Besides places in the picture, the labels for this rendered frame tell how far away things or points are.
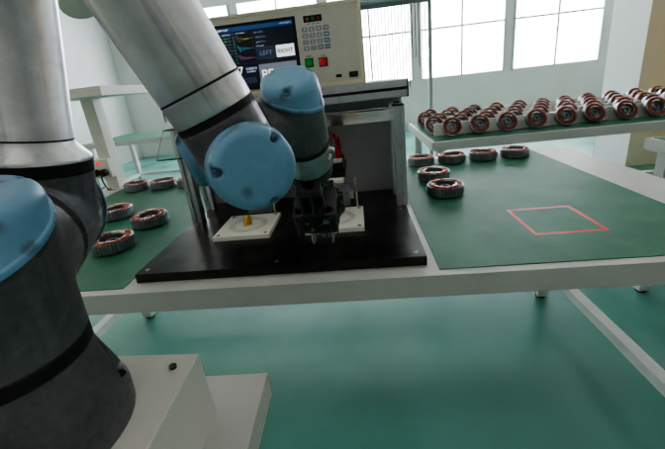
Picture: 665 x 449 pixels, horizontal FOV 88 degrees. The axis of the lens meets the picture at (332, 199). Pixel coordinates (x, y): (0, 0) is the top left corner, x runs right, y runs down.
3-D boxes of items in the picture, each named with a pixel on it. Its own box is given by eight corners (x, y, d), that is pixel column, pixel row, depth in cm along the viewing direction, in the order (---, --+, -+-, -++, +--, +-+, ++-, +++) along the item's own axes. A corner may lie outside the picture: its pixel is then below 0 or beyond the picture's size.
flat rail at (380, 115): (398, 120, 93) (398, 108, 92) (178, 141, 99) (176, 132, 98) (398, 119, 94) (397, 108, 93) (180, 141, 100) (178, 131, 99)
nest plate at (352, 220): (364, 230, 86) (364, 226, 86) (305, 235, 87) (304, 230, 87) (363, 210, 100) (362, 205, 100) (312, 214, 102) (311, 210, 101)
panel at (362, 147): (402, 188, 115) (398, 94, 106) (212, 204, 121) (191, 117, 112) (402, 187, 116) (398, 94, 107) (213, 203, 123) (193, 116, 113)
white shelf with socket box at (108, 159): (135, 203, 140) (99, 85, 126) (51, 211, 144) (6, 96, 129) (177, 179, 173) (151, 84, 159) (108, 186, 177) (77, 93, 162)
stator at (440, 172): (450, 174, 130) (450, 165, 129) (448, 183, 121) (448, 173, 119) (421, 174, 135) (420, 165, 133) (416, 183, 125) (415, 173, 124)
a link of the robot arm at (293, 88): (242, 76, 44) (302, 53, 46) (265, 143, 52) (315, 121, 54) (266, 104, 39) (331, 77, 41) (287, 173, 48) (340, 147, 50)
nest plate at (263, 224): (269, 237, 88) (268, 233, 88) (213, 241, 90) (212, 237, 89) (281, 216, 102) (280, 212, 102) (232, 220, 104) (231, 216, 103)
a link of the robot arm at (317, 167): (282, 131, 54) (333, 127, 53) (288, 152, 57) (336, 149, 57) (275, 164, 49) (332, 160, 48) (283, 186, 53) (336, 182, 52)
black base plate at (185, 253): (427, 265, 72) (427, 255, 71) (137, 283, 78) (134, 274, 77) (400, 194, 116) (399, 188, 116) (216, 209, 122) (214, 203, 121)
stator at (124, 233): (120, 256, 92) (116, 243, 91) (81, 258, 93) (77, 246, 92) (144, 237, 103) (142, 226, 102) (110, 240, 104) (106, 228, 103)
